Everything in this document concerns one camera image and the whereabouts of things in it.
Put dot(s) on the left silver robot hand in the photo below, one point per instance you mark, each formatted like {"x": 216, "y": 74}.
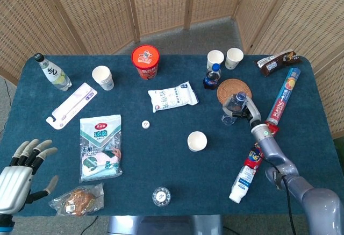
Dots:
{"x": 12, "y": 189}

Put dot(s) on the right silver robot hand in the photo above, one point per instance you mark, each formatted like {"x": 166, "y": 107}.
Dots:
{"x": 254, "y": 112}

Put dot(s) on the clear water bottle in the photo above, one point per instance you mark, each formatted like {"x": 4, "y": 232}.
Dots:
{"x": 228, "y": 120}

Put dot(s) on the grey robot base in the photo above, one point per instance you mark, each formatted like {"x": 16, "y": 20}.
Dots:
{"x": 164, "y": 225}

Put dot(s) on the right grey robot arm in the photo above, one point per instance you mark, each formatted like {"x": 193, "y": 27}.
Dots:
{"x": 271, "y": 146}

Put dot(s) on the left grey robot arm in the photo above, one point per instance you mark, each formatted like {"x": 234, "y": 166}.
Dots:
{"x": 5, "y": 224}

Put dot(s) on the small Pepsi cola bottle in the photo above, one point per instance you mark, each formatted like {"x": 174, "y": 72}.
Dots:
{"x": 211, "y": 77}

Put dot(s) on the white bottle cap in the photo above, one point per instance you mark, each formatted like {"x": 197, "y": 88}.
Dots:
{"x": 146, "y": 124}

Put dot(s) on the clear glass soda bottle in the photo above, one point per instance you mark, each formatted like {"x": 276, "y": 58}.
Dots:
{"x": 55, "y": 75}

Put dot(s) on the sealed white-capped water bottle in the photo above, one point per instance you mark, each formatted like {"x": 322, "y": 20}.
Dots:
{"x": 161, "y": 196}

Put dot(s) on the round woven rattan coaster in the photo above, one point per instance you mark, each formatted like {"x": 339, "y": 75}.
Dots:
{"x": 233, "y": 87}

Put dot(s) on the plastic food wrap roll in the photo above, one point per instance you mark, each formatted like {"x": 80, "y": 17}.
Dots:
{"x": 283, "y": 96}

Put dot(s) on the red cracker pack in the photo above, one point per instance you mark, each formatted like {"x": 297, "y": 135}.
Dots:
{"x": 252, "y": 162}

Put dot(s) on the brown snack bar wrapper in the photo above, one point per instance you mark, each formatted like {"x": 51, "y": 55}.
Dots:
{"x": 276, "y": 63}

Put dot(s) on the single white paper cup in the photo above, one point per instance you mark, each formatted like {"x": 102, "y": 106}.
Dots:
{"x": 197, "y": 141}

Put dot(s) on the bread in clear bag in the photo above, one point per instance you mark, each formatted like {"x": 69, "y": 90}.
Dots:
{"x": 78, "y": 200}

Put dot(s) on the white wet wipes pack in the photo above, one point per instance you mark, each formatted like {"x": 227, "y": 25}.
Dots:
{"x": 172, "y": 96}

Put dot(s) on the cleaning cloth pack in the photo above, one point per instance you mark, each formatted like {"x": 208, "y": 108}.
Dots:
{"x": 100, "y": 149}

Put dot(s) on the blue table cloth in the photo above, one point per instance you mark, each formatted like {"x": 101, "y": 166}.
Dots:
{"x": 166, "y": 165}

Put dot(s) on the pink toothbrush pack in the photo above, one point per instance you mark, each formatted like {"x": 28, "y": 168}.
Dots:
{"x": 72, "y": 106}

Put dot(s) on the orange instant noodle tub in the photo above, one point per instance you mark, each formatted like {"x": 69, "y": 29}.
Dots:
{"x": 145, "y": 60}

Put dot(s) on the stack of paper cups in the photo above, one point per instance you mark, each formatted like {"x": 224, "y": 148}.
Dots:
{"x": 103, "y": 77}

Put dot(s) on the woven wooden folding screen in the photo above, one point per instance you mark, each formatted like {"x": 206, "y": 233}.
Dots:
{"x": 94, "y": 11}

